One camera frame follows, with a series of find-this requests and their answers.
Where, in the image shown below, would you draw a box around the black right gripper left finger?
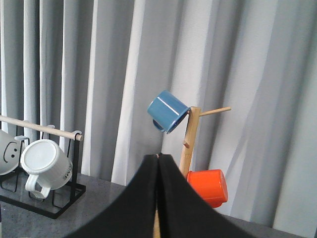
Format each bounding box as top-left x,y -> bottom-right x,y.
67,155 -> 158,238

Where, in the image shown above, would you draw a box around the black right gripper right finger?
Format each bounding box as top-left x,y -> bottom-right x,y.
157,154 -> 253,238

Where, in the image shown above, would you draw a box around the white ribbed hanging mug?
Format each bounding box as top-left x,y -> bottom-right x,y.
21,139 -> 73,199

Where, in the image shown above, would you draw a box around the wooden mug tree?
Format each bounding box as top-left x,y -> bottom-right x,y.
153,106 -> 231,238

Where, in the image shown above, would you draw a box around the orange enamel mug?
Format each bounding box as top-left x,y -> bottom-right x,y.
187,169 -> 228,208

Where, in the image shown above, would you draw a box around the blue enamel mug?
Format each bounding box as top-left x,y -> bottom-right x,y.
147,90 -> 191,134

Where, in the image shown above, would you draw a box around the black wire mug rack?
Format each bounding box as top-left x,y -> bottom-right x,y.
0,116 -> 86,219

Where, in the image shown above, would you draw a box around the white smiley face mug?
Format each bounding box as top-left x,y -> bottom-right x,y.
0,130 -> 21,176

